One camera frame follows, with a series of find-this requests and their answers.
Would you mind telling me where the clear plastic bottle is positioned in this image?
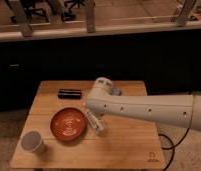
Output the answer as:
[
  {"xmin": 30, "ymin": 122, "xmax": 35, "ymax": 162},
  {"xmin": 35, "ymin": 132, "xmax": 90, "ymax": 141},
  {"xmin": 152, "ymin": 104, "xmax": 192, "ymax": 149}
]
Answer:
[{"xmin": 85, "ymin": 110, "xmax": 106, "ymax": 135}]

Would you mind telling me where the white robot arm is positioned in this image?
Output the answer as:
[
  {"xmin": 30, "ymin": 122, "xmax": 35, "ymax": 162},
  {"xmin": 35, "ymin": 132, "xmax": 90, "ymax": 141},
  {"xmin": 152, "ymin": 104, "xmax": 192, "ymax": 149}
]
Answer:
[{"xmin": 86, "ymin": 77, "xmax": 201, "ymax": 132}]

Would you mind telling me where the light blue cloth object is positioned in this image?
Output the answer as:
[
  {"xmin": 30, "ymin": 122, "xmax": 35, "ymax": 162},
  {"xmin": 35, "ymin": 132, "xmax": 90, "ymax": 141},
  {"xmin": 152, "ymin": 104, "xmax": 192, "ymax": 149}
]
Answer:
[{"xmin": 111, "ymin": 88, "xmax": 122, "ymax": 96}]

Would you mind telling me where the black rectangular case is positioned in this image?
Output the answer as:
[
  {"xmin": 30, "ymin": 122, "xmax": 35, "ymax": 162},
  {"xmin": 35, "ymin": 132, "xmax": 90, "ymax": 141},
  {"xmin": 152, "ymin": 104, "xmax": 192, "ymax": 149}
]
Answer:
[{"xmin": 58, "ymin": 89, "xmax": 82, "ymax": 99}]

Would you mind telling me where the orange ceramic plate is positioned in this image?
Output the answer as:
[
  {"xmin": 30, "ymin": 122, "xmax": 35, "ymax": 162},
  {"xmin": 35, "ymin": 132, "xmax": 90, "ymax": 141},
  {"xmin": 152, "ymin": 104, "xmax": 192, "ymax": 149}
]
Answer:
[{"xmin": 50, "ymin": 107, "xmax": 87, "ymax": 142}]

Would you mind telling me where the white paper cup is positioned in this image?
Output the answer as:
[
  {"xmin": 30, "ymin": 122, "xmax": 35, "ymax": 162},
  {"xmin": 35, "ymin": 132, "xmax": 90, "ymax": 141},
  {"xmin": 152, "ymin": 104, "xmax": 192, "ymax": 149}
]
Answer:
[{"xmin": 21, "ymin": 131, "xmax": 46, "ymax": 154}]

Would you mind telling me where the black office chair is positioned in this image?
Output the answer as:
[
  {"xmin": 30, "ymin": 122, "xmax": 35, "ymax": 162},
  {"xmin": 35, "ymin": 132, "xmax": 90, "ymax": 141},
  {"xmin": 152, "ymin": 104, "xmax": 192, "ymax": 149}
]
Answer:
[{"xmin": 5, "ymin": 0, "xmax": 50, "ymax": 24}]

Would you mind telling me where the black cable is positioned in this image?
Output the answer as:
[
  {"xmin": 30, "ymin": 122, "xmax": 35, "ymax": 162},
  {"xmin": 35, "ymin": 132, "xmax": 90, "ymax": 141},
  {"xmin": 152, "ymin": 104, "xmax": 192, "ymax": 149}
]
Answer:
[{"xmin": 158, "ymin": 126, "xmax": 192, "ymax": 171}]

